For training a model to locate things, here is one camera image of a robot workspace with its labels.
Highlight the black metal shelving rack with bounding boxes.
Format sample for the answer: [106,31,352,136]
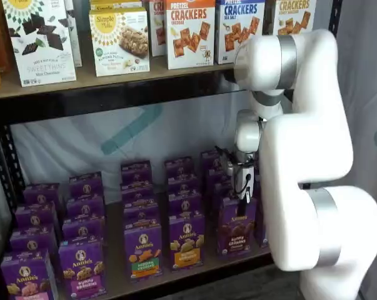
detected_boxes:
[0,0,344,300]

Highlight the purple Annie's box teal label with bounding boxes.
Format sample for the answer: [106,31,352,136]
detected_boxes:
[255,199,269,249]

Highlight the white snack box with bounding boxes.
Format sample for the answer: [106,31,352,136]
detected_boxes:
[64,0,83,68]

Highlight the purple Annie's snack box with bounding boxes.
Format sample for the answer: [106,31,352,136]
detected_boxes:
[200,151,223,171]
[66,194,106,219]
[164,157,196,178]
[22,183,64,206]
[254,174,263,203]
[62,216,107,242]
[120,160,153,187]
[124,202,162,226]
[167,174,202,194]
[206,167,231,188]
[121,183,159,206]
[68,171,104,198]
[14,202,60,229]
[212,182,239,204]
[9,225,59,256]
[168,191,204,217]

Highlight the purple Annie's box pink label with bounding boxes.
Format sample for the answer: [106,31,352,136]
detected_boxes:
[0,249,60,300]

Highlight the purple Annie's chocolate grahams box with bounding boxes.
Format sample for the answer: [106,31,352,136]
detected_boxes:
[217,196,258,259]

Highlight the purple Annie's box yellow label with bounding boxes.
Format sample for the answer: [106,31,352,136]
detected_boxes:
[168,214,206,272]

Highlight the white backdrop sheet teal logo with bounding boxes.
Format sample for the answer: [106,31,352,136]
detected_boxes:
[9,90,254,201]

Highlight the blue sea salt crackers box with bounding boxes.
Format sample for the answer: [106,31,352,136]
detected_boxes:
[215,0,266,65]

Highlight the wooden shelf board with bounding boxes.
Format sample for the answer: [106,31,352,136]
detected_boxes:
[53,174,273,299]
[0,54,239,101]

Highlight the purple Annie's hidden veggies box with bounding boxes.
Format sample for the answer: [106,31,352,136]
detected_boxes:
[124,223,164,284]

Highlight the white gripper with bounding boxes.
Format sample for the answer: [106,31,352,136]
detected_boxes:
[233,163,256,218]

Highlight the Simple Mills almond bar box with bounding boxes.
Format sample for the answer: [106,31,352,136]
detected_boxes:
[88,6,151,78]
[89,0,144,12]

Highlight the grey side curtain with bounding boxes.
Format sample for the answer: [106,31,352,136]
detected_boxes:
[334,0,377,300]

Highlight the purple Annie's bunny grahams box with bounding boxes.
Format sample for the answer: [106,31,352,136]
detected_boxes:
[58,239,107,297]

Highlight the orange cheddar pretzel crackers box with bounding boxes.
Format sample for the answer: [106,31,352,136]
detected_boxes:
[164,0,216,70]

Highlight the yellow honey mustard crackers box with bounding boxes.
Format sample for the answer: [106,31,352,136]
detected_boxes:
[273,0,317,36]

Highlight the Sweet Thins mint chocolate box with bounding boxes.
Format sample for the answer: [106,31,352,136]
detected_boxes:
[2,0,78,88]

